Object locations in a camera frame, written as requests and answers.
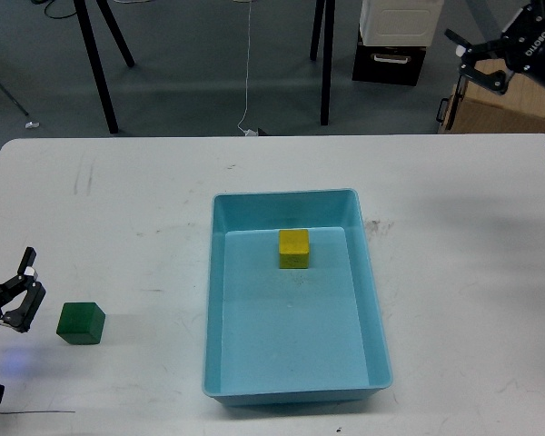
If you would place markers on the black angled table leg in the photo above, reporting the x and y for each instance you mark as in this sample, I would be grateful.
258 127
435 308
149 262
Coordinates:
116 32

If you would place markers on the black angled leg right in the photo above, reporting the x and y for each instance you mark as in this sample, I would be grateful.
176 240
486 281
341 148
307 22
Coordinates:
316 29

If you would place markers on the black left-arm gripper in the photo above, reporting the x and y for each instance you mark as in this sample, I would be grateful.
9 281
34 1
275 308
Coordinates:
24 282

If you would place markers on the black table leg right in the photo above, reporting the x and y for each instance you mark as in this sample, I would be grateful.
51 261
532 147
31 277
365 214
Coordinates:
328 14

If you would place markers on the light wooden crate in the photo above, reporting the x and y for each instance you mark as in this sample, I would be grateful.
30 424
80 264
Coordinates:
471 109

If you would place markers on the white plastic container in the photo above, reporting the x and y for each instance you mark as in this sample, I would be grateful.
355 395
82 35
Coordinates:
399 22

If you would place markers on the light blue plastic bin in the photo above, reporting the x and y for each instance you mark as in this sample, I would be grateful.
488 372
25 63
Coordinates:
292 335

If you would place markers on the yellow wooden cube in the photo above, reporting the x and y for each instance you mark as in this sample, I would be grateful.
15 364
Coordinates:
294 248

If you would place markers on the green wooden cube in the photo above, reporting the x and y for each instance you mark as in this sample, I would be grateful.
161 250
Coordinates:
81 323

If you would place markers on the black storage box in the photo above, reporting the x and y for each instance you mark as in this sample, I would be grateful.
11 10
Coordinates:
400 65

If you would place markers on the black table leg left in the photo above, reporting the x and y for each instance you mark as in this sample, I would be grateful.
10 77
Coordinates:
96 65

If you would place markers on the grey tripod leg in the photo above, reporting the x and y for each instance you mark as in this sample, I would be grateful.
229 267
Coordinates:
5 91

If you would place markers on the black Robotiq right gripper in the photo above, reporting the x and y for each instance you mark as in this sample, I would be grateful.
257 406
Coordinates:
536 41

